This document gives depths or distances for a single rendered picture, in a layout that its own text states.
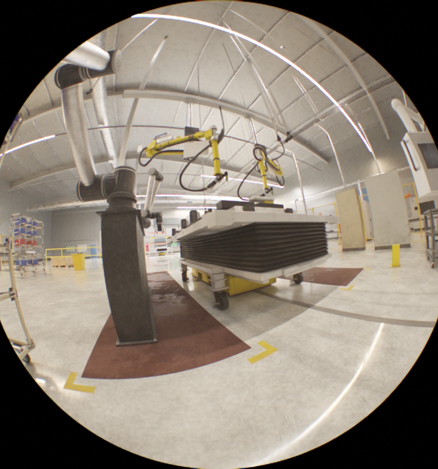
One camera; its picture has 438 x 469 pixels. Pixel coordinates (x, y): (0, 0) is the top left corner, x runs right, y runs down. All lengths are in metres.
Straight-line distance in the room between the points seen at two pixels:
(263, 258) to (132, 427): 1.17
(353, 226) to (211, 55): 10.13
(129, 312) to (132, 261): 0.34
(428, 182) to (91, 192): 3.29
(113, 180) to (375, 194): 5.58
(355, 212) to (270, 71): 8.83
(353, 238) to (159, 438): 5.69
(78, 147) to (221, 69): 9.98
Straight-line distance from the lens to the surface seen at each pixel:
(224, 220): 0.91
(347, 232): 5.68
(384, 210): 5.32
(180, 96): 3.27
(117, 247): 1.07
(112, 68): 0.98
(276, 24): 9.97
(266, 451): 0.67
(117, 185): 1.18
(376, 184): 5.45
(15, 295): 1.14
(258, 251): 1.11
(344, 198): 5.75
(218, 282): 1.54
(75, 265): 7.36
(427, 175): 2.52
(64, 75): 1.10
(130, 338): 1.23
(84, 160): 1.18
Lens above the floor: 0.64
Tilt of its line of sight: 4 degrees up
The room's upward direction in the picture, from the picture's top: 5 degrees counter-clockwise
